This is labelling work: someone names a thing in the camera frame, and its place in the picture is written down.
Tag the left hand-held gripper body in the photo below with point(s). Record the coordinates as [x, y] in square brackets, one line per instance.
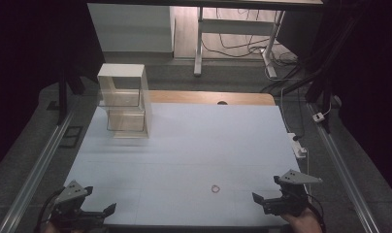
[69, 193]

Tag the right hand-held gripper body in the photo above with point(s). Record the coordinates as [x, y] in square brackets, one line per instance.
[289, 198]

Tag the person's right hand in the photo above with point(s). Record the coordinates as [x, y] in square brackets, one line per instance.
[302, 221]

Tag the person's left hand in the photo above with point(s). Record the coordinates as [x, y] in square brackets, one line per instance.
[50, 228]

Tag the white power strip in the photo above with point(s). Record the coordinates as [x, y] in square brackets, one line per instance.
[297, 145]

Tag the red rubber band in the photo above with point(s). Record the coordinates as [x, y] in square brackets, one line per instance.
[215, 188]

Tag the white plug adapter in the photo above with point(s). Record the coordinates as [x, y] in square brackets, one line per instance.
[319, 117]

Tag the clear plastic drawer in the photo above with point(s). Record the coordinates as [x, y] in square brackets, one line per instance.
[121, 98]
[126, 120]

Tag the white table mat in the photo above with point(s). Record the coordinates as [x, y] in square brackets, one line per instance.
[190, 145]

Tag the black metal stand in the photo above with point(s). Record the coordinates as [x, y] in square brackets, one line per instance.
[63, 93]

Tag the clear acrylic box shelf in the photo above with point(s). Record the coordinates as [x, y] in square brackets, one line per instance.
[145, 97]

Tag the white cabinet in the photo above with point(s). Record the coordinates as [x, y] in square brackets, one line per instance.
[132, 29]

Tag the metal floor rail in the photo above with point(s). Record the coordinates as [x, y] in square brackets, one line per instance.
[342, 171]
[35, 171]

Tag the white desk frame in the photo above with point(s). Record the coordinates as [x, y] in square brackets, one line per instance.
[236, 26]

